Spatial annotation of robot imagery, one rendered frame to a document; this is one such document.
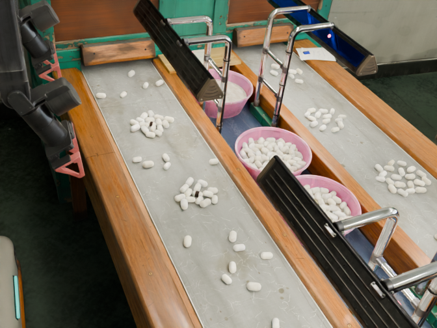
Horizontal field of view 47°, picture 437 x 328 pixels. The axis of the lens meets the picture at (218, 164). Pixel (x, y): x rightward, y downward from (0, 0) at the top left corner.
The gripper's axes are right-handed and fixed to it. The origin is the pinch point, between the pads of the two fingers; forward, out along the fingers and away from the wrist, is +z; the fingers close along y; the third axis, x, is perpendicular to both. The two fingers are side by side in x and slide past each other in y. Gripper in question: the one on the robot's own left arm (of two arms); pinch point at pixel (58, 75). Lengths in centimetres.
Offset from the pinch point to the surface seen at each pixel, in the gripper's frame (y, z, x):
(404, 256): -75, 60, -64
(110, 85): 33.1, 32.4, -7.1
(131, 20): 50, 21, -27
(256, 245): -60, 43, -29
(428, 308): -103, 29, -54
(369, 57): -24, 33, -88
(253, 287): -74, 38, -23
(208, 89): -29.5, 9.9, -37.6
